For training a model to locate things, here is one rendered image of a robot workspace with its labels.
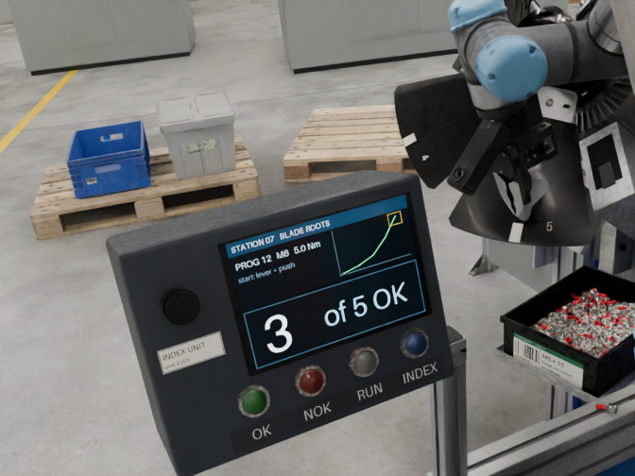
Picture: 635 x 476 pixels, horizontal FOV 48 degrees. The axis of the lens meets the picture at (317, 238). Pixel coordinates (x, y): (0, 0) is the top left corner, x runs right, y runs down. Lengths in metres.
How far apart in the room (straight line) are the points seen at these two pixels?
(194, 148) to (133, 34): 4.47
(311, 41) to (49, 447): 4.91
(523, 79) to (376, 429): 1.53
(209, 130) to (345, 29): 3.03
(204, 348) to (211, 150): 3.39
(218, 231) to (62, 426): 2.04
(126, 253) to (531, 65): 0.55
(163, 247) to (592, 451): 0.63
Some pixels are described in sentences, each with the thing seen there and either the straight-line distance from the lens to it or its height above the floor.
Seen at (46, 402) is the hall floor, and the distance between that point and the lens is 2.69.
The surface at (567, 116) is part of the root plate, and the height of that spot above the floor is 1.10.
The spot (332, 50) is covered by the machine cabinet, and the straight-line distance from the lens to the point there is 6.71.
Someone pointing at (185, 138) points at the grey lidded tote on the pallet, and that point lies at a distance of 3.90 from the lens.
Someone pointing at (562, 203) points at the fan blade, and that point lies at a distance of 1.20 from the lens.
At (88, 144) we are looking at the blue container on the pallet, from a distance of 4.51.
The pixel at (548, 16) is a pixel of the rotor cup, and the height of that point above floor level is 1.25.
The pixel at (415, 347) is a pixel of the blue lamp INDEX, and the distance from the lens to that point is 0.63.
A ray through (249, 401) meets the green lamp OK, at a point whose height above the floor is 1.12.
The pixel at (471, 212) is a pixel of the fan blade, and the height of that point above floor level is 0.98.
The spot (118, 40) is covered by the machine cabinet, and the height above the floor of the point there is 0.27.
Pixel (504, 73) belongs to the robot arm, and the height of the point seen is 1.26.
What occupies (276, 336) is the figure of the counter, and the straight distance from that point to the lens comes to 0.58.
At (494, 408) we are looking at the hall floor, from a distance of 2.32.
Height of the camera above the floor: 1.48
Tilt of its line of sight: 26 degrees down
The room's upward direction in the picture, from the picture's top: 7 degrees counter-clockwise
